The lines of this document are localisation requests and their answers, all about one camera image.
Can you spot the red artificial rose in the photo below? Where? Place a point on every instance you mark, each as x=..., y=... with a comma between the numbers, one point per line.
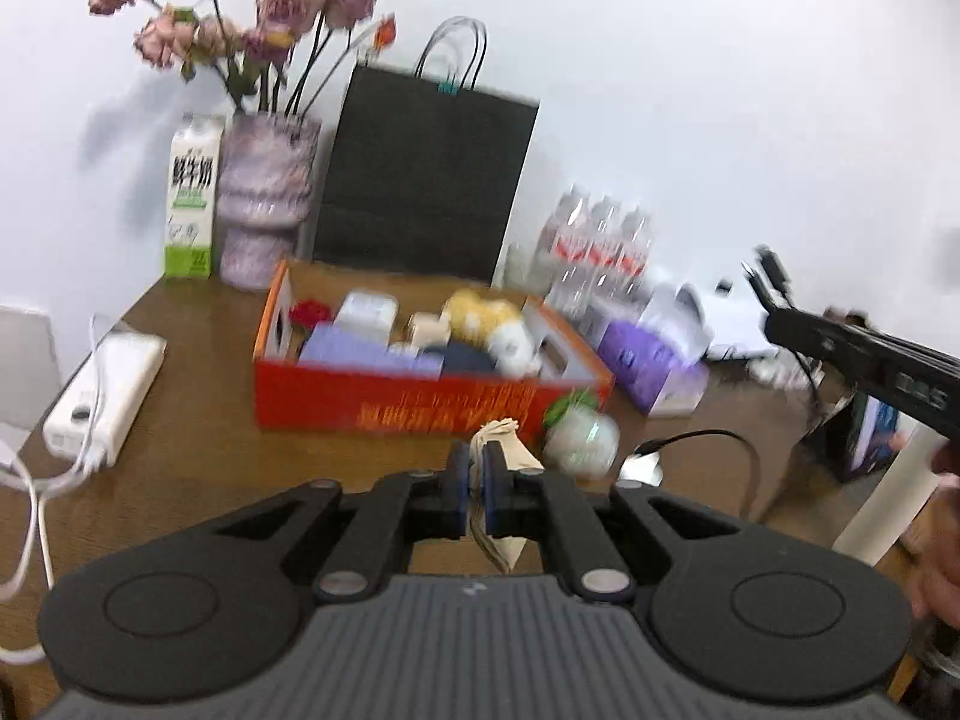
x=309, y=313

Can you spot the clear plastic container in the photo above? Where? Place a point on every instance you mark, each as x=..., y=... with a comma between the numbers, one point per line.
x=525, y=266

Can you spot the white furniture leg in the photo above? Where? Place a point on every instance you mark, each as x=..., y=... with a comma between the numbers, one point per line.
x=892, y=495

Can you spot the black paper bag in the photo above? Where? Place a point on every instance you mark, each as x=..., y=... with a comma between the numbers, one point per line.
x=420, y=180

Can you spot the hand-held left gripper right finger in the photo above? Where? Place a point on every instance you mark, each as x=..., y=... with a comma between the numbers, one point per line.
x=493, y=484

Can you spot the clear water bottle red label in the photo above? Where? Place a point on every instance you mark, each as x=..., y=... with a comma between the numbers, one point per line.
x=570, y=247
x=604, y=255
x=634, y=251

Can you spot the purple tissue box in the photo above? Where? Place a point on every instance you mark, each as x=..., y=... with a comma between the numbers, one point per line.
x=645, y=360

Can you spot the navy glasses case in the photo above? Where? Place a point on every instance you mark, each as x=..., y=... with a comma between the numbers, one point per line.
x=465, y=358

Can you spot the red cardboard box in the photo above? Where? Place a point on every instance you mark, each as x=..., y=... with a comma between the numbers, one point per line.
x=420, y=401

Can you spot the white flat device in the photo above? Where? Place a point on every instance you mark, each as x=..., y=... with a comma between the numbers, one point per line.
x=739, y=322

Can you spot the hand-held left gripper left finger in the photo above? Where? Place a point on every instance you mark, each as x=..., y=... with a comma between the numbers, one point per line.
x=457, y=484

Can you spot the white power bank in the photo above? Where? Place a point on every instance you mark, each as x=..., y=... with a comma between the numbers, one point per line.
x=105, y=390

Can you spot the white and yellow charger plug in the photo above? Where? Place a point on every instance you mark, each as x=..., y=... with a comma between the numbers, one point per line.
x=427, y=328

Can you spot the white and yellow plush sheep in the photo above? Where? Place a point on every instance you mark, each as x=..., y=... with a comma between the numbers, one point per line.
x=480, y=311

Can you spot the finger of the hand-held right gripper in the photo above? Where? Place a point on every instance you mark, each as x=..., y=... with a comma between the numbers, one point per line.
x=814, y=337

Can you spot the purple woven cloth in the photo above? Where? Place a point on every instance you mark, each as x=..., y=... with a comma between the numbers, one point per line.
x=352, y=352

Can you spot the dark bag with blue print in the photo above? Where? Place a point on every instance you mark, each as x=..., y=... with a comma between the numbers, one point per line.
x=862, y=439

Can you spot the dried pink flowers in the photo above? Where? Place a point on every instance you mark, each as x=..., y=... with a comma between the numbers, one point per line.
x=285, y=6

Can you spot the purple textured vase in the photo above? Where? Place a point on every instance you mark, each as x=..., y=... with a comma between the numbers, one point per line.
x=262, y=202

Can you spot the person's right hand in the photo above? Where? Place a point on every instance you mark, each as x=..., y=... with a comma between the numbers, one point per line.
x=941, y=555

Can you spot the clear cotton swab box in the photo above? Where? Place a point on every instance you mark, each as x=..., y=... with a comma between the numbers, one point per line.
x=367, y=315

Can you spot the wooden desk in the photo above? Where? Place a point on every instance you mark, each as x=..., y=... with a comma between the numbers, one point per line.
x=187, y=450

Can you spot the clear ball with green leaf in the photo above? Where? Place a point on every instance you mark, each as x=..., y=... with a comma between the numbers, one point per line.
x=581, y=442

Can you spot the white and green milk carton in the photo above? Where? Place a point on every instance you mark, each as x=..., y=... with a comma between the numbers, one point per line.
x=193, y=195

